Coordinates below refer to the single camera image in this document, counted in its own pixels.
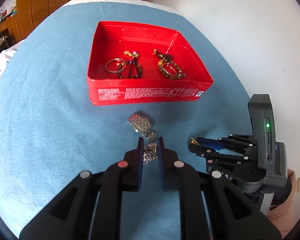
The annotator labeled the gold pendant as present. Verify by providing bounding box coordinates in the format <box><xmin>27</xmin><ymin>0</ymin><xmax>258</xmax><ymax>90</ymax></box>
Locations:
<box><xmin>190</xmin><ymin>137</ymin><xmax>200</xmax><ymax>145</ymax></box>

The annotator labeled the silver metal wristwatch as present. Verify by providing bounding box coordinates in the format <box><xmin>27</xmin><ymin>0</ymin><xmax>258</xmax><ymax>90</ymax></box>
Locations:
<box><xmin>128</xmin><ymin>114</ymin><xmax>157</xmax><ymax>142</ymax></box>

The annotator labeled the black cord gold pendant necklace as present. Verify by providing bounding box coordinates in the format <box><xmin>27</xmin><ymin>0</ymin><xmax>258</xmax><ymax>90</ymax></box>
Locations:
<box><xmin>122</xmin><ymin>50</ymin><xmax>141</xmax><ymax>79</ymax></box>

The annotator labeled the brown wooden bead bracelet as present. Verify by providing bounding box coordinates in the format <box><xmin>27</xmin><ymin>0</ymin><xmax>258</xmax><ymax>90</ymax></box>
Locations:
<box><xmin>157</xmin><ymin>59</ymin><xmax>187</xmax><ymax>80</ymax></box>

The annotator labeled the small silver bangle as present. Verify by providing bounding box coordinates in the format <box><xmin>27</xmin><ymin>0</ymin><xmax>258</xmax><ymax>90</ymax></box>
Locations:
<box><xmin>161</xmin><ymin>63</ymin><xmax>178</xmax><ymax>78</ymax></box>

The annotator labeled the silver chain necklace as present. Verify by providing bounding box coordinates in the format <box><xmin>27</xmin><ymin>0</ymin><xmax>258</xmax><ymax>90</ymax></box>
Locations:
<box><xmin>142</xmin><ymin>142</ymin><xmax>159</xmax><ymax>165</ymax></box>

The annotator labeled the red tin box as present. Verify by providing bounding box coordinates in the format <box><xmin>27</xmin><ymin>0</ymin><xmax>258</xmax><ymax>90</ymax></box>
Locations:
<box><xmin>87</xmin><ymin>21</ymin><xmax>213</xmax><ymax>106</ymax></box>

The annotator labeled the blue table cloth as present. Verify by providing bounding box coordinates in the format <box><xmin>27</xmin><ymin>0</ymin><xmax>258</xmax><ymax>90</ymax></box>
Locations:
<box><xmin>0</xmin><ymin>2</ymin><xmax>251</xmax><ymax>235</ymax></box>

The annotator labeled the wooden desk with shelves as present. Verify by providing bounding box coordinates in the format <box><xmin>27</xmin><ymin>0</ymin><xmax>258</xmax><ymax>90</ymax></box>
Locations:
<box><xmin>0</xmin><ymin>5</ymin><xmax>21</xmax><ymax>53</ymax></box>

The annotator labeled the right hand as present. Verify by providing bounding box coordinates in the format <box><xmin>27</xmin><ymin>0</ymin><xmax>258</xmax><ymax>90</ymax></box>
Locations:
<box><xmin>267</xmin><ymin>169</ymin><xmax>297</xmax><ymax>238</ymax></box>

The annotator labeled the large silver bangle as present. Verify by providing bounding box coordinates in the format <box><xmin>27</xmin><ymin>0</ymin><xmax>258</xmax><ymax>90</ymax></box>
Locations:
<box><xmin>105</xmin><ymin>58</ymin><xmax>127</xmax><ymax>74</ymax></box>

